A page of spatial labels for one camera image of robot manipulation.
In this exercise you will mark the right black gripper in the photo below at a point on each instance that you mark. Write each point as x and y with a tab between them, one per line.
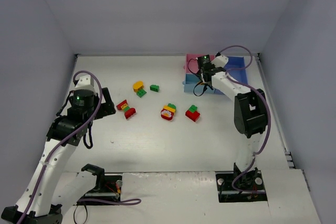
203	74

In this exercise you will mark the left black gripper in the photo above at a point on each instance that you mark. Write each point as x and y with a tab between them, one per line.
105	102

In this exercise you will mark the yellow rounded lego brick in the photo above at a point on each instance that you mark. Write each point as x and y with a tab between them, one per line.
138	86

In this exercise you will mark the green rounded lego brick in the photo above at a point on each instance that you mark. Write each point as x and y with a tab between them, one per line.
154	88

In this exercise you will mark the green square lego brick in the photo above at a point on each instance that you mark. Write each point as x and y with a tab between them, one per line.
141	93

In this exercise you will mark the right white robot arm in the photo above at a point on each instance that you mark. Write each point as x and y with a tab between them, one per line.
251	111

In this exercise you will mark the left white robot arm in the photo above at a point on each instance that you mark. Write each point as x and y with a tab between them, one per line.
37	204

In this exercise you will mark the light blue container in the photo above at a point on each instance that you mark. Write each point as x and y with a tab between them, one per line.
190	83

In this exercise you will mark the red yellow green lego figure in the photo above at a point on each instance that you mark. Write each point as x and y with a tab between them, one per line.
126	109

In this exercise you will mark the dark blue container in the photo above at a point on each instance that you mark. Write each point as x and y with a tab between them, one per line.
236	70

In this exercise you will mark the red green lego stack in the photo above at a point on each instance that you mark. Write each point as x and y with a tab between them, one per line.
192	113

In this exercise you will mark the flower lego stack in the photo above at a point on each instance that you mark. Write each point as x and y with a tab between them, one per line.
168	111

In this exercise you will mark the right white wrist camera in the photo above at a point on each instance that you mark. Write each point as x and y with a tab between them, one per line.
220	61

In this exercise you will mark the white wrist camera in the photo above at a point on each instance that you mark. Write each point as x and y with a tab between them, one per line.
85	83
220	61

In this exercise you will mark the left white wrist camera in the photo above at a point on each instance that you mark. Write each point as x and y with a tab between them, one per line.
85	83

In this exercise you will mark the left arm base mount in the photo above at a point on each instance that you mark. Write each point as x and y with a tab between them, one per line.
109	191

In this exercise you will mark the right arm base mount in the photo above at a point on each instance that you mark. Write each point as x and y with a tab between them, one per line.
250	188

